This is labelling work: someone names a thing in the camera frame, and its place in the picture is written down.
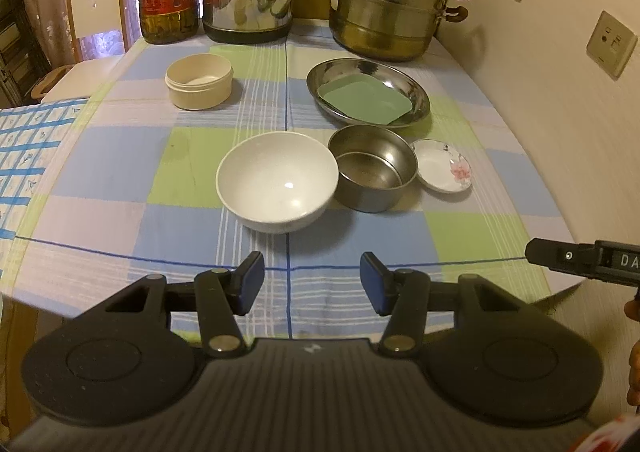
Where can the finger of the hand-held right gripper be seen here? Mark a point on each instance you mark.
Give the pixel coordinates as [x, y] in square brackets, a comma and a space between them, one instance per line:
[560, 256]

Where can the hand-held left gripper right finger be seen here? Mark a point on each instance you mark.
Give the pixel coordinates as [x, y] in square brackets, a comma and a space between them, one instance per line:
[372, 282]

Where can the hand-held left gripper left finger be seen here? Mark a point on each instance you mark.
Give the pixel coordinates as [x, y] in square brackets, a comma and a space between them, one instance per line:
[253, 282]

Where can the white ceramic bowl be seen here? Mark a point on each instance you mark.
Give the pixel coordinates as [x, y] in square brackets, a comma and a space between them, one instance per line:
[280, 182]

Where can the stainless steel bowl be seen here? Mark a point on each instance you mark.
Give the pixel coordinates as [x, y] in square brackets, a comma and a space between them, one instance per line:
[372, 171]

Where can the small floral saucer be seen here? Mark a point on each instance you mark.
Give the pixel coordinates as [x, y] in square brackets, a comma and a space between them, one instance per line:
[445, 164]

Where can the green square plate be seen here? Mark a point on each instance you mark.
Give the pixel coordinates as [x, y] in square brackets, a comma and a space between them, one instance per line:
[365, 99]

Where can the cream round plastic container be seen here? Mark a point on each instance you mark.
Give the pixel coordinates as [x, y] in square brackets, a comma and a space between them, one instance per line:
[200, 89]

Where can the large stainless steel plate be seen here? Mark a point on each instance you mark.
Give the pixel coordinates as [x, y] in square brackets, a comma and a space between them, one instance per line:
[345, 67]

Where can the person's right hand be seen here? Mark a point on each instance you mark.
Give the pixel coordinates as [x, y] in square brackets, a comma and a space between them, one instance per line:
[636, 372]

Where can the red white cloth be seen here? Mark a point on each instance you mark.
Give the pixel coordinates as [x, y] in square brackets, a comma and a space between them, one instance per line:
[607, 434]

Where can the checked pastel tablecloth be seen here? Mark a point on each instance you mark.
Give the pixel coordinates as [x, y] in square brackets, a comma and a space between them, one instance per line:
[125, 156]

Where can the blue checked cloth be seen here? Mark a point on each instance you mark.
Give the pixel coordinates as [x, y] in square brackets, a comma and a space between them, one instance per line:
[30, 151]

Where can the large beige wall socket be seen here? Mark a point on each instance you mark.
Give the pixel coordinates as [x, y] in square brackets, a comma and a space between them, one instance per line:
[611, 44]

